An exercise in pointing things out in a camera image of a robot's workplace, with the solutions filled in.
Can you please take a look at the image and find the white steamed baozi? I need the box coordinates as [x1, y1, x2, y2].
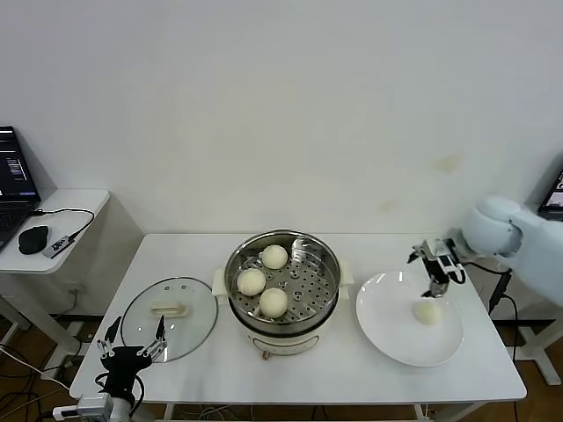
[258, 287, 289, 320]
[412, 301, 443, 327]
[236, 268, 267, 296]
[261, 244, 289, 270]

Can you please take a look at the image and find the round glass pot lid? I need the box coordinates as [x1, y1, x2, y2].
[120, 275, 220, 364]

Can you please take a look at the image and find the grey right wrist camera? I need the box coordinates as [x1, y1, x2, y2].
[428, 238, 458, 257]

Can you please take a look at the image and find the white electric cooking pot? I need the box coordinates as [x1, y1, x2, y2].
[212, 261, 355, 362]

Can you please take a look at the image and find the black usb cable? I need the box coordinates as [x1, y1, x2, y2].
[28, 207, 96, 243]

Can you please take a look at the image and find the grey usb hub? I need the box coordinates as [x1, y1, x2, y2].
[42, 235, 71, 259]

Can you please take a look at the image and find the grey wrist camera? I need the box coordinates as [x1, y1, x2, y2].
[428, 238, 458, 257]
[77, 394, 114, 421]

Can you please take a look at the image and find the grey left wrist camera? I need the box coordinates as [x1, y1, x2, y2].
[77, 394, 114, 421]

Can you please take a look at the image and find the stainless steel steamer basket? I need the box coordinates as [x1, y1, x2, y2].
[224, 228, 342, 325]

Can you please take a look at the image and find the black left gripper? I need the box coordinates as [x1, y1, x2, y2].
[96, 314, 170, 397]

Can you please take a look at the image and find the black computer mouse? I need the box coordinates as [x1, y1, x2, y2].
[18, 224, 49, 255]

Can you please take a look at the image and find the black laptop with cables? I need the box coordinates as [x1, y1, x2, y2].
[538, 169, 563, 221]

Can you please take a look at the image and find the white side table with label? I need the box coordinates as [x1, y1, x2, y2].
[457, 245, 563, 388]

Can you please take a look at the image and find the white side table with mouse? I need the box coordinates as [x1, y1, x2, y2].
[0, 188, 146, 368]

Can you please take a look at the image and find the white round plate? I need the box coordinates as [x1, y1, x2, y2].
[355, 271, 465, 368]

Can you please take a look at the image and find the black laptop with dark screen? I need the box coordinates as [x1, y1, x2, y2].
[0, 126, 42, 254]

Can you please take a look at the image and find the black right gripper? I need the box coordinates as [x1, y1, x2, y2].
[406, 246, 467, 299]

